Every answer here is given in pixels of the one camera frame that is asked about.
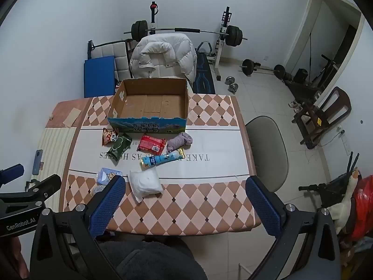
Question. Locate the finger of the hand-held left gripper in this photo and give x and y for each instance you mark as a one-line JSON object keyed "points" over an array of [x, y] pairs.
{"points": [[13, 172], [46, 185]]}

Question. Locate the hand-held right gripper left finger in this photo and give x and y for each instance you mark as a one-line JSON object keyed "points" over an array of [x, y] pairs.
{"points": [[107, 207]]}

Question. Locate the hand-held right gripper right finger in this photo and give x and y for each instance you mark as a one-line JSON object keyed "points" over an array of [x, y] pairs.
{"points": [[262, 207]]}

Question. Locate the yellow clear plastic packet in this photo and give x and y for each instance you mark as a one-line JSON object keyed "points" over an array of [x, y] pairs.
{"points": [[99, 189]]}

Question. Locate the light blue cartoon packet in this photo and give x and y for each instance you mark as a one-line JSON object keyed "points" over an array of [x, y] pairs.
{"points": [[105, 176]]}

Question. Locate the white soft plastic bag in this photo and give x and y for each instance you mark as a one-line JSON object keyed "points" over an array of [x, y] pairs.
{"points": [[145, 183]]}

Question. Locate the dark green snack packet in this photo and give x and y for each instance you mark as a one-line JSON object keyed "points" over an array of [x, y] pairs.
{"points": [[119, 145]]}

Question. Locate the orange panda snack packet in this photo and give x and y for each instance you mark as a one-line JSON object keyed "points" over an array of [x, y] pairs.
{"points": [[109, 137]]}

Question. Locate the blue milk powder packet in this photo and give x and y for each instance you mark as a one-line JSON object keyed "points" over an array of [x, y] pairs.
{"points": [[160, 159]]}

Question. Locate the red snack packet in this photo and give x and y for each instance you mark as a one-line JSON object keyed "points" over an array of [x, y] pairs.
{"points": [[150, 144]]}

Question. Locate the purple cloth bundle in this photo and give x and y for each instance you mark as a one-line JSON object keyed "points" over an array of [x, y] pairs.
{"points": [[179, 141]]}

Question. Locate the cardboard box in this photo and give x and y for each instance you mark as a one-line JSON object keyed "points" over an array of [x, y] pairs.
{"points": [[151, 105]]}

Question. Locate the person's left forearm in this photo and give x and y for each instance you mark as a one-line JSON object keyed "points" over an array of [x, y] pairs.
{"points": [[13, 256]]}

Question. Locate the grey-blue phone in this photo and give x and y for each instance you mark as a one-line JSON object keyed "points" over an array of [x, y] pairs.
{"points": [[37, 162]]}

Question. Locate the cream ribbed mat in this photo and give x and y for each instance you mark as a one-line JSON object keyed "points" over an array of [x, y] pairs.
{"points": [[55, 143]]}

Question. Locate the beige plastic chair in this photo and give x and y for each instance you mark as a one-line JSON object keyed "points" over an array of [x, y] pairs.
{"points": [[268, 151]]}

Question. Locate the black scooter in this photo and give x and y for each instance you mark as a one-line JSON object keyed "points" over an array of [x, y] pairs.
{"points": [[329, 189]]}

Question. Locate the person's dark grey clothing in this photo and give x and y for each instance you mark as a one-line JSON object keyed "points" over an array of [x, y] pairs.
{"points": [[151, 262]]}

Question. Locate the small wooden board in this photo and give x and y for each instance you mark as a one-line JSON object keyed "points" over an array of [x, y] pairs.
{"points": [[72, 117]]}

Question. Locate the white goose plush toy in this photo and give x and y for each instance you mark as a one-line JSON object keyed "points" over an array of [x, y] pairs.
{"points": [[345, 204]]}

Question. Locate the black router antennas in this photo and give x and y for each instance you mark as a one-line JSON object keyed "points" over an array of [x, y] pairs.
{"points": [[352, 163]]}

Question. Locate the red plastic bag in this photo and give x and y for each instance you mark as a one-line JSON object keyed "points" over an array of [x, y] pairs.
{"points": [[362, 210]]}

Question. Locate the white shoe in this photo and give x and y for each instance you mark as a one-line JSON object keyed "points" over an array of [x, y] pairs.
{"points": [[292, 104], [298, 108]]}

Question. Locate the blue foam mat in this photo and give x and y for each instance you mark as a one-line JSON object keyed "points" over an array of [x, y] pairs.
{"points": [[97, 75]]}

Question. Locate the dark wooden chair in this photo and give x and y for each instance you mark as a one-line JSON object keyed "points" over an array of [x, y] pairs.
{"points": [[335, 105]]}

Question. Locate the black bag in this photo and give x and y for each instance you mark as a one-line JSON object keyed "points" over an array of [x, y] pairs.
{"points": [[300, 75]]}

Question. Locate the short barbell with black plates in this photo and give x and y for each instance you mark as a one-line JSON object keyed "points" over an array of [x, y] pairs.
{"points": [[249, 67]]}

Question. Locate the black bench pad blue pattern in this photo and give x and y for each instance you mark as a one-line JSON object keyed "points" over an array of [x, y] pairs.
{"points": [[204, 75]]}

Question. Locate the white padded bench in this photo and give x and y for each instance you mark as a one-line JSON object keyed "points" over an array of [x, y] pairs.
{"points": [[119, 55]]}

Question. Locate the black exercise machine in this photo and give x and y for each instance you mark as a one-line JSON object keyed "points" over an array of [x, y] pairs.
{"points": [[325, 70]]}

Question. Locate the white down jacket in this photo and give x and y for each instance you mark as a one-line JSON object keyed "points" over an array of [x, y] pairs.
{"points": [[163, 55]]}

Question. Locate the white barbell rack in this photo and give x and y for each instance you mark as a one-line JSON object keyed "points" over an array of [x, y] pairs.
{"points": [[220, 43]]}

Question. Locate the long barbell with black plates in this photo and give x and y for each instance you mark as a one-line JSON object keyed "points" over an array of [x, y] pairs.
{"points": [[174, 30]]}

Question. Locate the white door frame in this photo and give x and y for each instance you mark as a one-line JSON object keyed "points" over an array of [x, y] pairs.
{"points": [[309, 20]]}

